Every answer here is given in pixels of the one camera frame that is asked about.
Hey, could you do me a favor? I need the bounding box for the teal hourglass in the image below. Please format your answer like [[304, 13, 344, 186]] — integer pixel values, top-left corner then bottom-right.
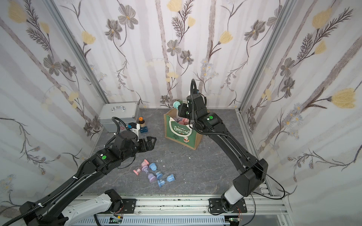
[[173, 101, 182, 110]]

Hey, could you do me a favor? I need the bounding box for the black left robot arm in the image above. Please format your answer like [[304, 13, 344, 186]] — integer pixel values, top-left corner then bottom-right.
[[5, 117, 156, 226]]

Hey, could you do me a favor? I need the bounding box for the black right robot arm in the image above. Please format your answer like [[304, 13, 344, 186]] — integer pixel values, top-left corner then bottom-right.
[[174, 79, 273, 212]]

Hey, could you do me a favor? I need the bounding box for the pink hourglass front left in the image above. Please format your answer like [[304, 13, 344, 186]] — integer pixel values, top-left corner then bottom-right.
[[133, 159, 150, 176]]

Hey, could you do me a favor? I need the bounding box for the green burlap canvas bag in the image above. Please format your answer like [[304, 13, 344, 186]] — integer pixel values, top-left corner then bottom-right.
[[164, 109, 203, 150]]

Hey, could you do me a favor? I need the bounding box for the purple hourglass front left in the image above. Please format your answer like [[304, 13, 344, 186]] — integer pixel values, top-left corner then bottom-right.
[[141, 165, 157, 183]]

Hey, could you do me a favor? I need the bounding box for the blue hourglass front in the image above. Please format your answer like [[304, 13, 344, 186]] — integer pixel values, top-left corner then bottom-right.
[[157, 174, 175, 187]]

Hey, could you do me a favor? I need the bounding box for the brown bottle orange cap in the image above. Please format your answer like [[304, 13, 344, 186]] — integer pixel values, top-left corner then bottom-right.
[[139, 117, 146, 128]]

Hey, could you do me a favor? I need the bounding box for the silver metal case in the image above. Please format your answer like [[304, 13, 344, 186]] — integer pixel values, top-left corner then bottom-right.
[[99, 102, 141, 132]]

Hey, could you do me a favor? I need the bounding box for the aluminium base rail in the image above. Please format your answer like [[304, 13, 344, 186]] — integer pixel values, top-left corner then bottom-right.
[[84, 193, 289, 226]]

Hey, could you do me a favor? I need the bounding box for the aluminium corner frame post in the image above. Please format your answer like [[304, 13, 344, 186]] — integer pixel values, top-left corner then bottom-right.
[[42, 0, 109, 104]]

